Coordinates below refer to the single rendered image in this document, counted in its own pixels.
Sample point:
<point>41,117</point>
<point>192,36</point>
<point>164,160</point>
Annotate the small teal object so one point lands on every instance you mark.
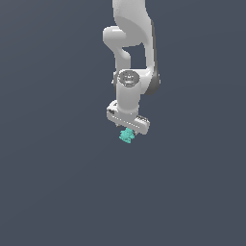
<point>127,135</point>

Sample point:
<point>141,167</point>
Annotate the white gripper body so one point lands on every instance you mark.
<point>128,121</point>

